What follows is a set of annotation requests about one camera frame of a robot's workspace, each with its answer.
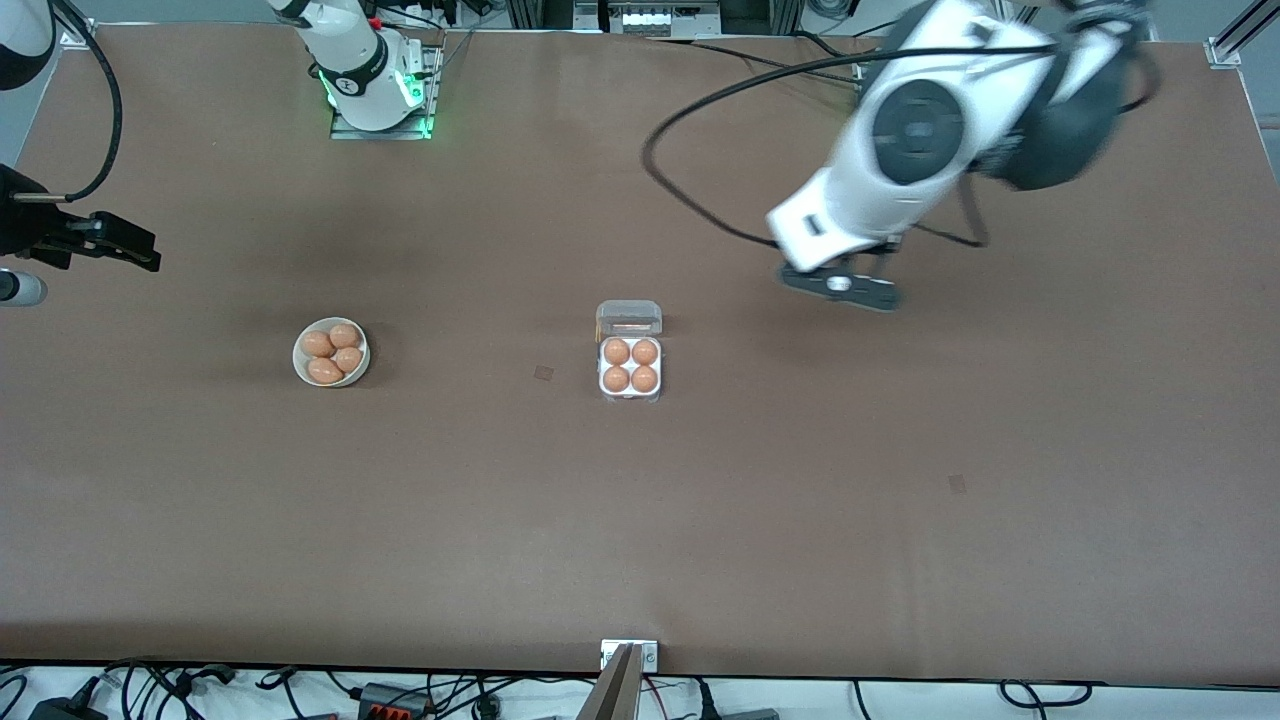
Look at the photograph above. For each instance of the white bowl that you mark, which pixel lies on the white bowl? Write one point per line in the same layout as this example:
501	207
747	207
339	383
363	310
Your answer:
300	370

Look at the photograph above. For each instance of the black plug connector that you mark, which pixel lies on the black plug connector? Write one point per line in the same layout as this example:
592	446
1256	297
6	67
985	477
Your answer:
188	683

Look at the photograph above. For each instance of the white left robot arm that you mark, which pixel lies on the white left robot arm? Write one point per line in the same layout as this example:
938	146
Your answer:
1000	60

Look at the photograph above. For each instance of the aluminium corner bracket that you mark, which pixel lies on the aluminium corner bracket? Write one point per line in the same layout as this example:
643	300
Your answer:
78	40
1222	55

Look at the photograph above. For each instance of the clear plastic egg box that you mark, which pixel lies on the clear plastic egg box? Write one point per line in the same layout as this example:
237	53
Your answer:
628	312

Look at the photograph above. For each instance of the grey power strip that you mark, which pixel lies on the grey power strip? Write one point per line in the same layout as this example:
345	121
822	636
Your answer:
660	18

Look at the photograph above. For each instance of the grey camera mast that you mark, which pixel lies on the grey camera mast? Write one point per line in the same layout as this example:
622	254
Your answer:
610	695

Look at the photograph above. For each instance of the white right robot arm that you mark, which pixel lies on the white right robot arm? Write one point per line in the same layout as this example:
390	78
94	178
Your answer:
350	60

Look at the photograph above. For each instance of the black power adapter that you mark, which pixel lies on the black power adapter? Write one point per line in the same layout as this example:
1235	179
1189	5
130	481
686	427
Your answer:
65	712

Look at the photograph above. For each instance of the small metal edge bracket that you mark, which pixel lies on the small metal edge bracket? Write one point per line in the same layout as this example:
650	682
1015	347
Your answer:
609	655

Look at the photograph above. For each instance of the brown egg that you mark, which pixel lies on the brown egg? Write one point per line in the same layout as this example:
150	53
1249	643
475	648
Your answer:
318	343
617	351
616	379
348	358
344	334
644	378
325	370
645	351

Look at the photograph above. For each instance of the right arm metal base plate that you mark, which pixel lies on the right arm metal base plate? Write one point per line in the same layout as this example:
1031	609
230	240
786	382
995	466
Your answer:
345	131

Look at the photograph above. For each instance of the black box with orange terminals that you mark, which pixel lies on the black box with orange terminals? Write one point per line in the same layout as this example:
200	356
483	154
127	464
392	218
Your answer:
385	700

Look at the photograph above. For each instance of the black plug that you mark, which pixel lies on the black plug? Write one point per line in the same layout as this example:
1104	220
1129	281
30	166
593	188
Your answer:
706	702

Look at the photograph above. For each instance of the aluminium frame profile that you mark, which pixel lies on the aluminium frame profile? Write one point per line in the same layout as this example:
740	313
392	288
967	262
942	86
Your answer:
1250	25

